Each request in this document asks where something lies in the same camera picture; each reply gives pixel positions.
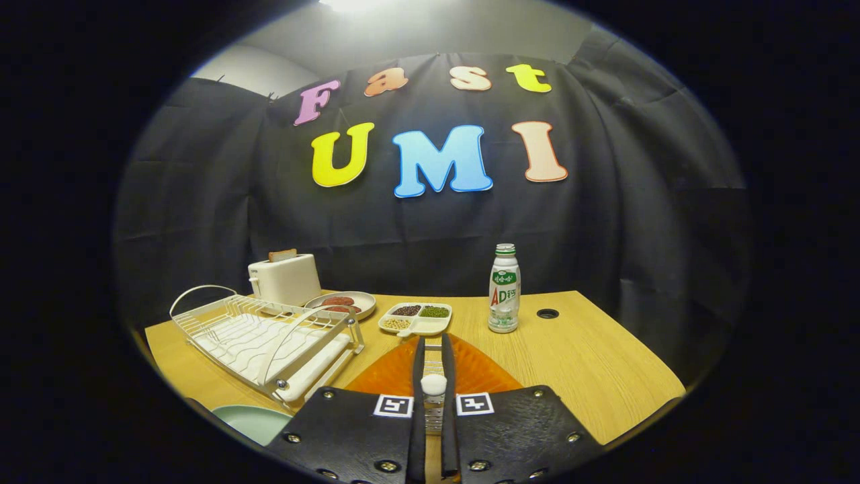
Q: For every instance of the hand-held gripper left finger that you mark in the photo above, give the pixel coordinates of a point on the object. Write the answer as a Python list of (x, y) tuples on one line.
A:
[(418, 437)]

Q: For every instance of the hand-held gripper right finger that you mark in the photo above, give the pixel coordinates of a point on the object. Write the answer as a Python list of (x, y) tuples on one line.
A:
[(449, 437)]

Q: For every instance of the metal spoon with white end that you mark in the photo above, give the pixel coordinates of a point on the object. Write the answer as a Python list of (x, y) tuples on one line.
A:
[(433, 384)]

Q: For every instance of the pale green plate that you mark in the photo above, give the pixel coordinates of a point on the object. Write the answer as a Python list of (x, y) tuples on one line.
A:
[(259, 423)]

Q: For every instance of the beige plate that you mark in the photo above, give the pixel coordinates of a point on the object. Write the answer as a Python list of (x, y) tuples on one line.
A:
[(366, 302)]

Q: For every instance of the white divided tray with beans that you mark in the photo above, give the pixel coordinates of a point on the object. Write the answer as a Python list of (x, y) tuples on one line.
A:
[(430, 326)]

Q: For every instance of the brown steak piece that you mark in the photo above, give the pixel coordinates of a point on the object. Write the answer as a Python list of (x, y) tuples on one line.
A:
[(344, 309), (337, 301)]

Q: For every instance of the white drink bottle green cap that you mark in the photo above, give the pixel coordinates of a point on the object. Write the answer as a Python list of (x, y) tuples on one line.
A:
[(504, 296)]

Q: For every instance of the white toaster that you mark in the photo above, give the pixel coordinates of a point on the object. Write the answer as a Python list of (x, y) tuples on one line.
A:
[(285, 282)]

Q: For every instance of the bread slice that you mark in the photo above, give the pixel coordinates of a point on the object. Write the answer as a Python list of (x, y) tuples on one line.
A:
[(282, 255)]

